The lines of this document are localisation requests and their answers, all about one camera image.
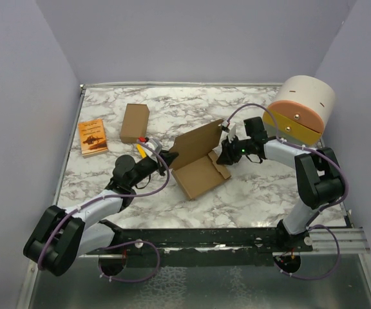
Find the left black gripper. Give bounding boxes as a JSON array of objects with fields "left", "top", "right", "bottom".
[{"left": 129, "top": 149, "right": 178, "bottom": 188}]

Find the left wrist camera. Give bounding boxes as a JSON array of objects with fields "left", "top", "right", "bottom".
[{"left": 138, "top": 137, "right": 162, "bottom": 156}]

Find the orange book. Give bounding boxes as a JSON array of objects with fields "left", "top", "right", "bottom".
[{"left": 77, "top": 119, "right": 108, "bottom": 158}]

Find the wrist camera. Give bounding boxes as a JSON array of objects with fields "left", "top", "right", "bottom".
[
  {"left": 221, "top": 120, "right": 236, "bottom": 143},
  {"left": 138, "top": 137, "right": 162, "bottom": 156}
]

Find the white cylinder with coloured base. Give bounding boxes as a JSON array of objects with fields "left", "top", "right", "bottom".
[{"left": 262, "top": 75, "right": 336, "bottom": 146}]

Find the purple cable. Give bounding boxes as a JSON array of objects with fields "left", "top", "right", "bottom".
[
  {"left": 37, "top": 141, "right": 170, "bottom": 284},
  {"left": 225, "top": 103, "right": 349, "bottom": 281}
]

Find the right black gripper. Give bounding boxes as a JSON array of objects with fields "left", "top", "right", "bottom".
[{"left": 216, "top": 135, "right": 253, "bottom": 165}]

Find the brown cardboard box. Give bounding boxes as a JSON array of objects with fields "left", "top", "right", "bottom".
[{"left": 169, "top": 119, "right": 231, "bottom": 200}]

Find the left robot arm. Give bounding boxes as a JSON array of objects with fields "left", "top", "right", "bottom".
[{"left": 23, "top": 150, "right": 178, "bottom": 276}]

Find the small folded cardboard box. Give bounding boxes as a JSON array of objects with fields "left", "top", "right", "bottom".
[{"left": 120, "top": 104, "right": 149, "bottom": 144}]

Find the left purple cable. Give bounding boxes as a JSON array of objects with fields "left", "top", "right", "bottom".
[{"left": 37, "top": 141, "right": 170, "bottom": 284}]

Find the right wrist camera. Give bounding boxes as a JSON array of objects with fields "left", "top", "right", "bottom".
[{"left": 221, "top": 120, "right": 236, "bottom": 143}]

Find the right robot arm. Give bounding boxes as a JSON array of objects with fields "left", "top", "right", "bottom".
[{"left": 216, "top": 117, "right": 347, "bottom": 252}]

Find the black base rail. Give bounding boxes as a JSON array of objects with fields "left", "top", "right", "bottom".
[{"left": 95, "top": 227, "right": 312, "bottom": 276}]

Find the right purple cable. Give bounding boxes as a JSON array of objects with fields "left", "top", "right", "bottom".
[{"left": 225, "top": 103, "right": 349, "bottom": 281}]

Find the yellow block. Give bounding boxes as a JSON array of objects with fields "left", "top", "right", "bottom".
[{"left": 137, "top": 144, "right": 147, "bottom": 158}]

